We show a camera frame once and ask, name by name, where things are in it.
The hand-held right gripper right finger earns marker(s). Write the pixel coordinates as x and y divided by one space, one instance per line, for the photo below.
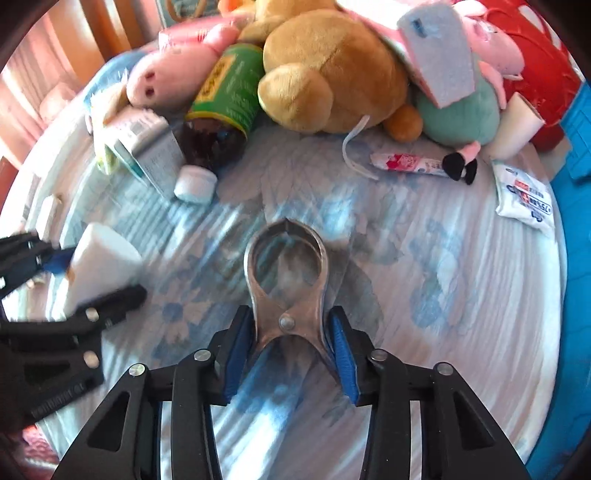
344 360

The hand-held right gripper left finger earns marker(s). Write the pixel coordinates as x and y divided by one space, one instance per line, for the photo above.
238 350

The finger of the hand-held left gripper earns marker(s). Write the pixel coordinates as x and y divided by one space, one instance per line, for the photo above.
115 300
57 261

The metal clamp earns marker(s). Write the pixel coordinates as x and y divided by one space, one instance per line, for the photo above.
288 323

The brown bottle with green label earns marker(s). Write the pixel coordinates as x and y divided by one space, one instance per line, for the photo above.
231 92

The blue plastic storage crate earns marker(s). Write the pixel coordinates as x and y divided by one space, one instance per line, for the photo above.
577 184

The green and white carton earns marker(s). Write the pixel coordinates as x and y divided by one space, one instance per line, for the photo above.
108 152

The small white bottle cap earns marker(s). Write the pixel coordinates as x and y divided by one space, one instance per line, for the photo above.
196 184

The white medicine box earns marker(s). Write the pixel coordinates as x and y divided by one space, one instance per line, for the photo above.
157 152

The pink plastic-wrapped object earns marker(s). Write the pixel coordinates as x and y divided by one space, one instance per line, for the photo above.
60 99

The pink toothpaste tube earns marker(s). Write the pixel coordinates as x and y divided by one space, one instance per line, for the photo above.
406 164

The pink pig plush blue body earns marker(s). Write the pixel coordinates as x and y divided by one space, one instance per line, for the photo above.
157 78

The white printed packet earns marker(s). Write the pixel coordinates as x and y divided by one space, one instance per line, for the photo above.
524 196

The small pink tissue pack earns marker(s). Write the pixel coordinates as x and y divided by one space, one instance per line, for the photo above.
189 34

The pink pig plush teal body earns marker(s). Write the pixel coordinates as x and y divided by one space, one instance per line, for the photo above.
457 115

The brown bear plush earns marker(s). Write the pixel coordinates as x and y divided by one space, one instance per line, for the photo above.
332 69

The pink tissue pack grey end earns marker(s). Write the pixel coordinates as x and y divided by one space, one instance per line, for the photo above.
438 60

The red plastic carry case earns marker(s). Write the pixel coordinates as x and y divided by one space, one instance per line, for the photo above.
545 83

